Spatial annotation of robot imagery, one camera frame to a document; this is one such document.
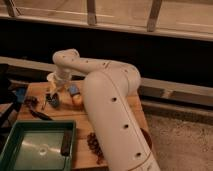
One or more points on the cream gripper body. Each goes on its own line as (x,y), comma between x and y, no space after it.
(57,86)

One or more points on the small metal cup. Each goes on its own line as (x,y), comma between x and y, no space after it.
(52,98)

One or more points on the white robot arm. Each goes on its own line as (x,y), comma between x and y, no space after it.
(105,89)

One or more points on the white paper cup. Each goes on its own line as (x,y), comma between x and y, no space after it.
(50,79)

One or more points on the wooden table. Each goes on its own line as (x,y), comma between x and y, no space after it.
(84,159)

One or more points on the yellow apple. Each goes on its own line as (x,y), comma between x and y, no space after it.
(77,100)

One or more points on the dark small object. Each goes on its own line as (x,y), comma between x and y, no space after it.
(31,101)

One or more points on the blue object at left edge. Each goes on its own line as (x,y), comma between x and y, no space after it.
(20,93)

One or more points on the green plastic bin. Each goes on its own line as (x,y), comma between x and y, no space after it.
(36,146)

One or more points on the black brush on bin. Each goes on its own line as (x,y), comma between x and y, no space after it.
(66,143)

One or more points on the bunch of dark grapes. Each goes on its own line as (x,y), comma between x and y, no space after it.
(93,145)

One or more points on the red bowl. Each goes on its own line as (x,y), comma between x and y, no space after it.
(147,138)

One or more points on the black handled tool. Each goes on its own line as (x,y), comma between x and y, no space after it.
(40,115)

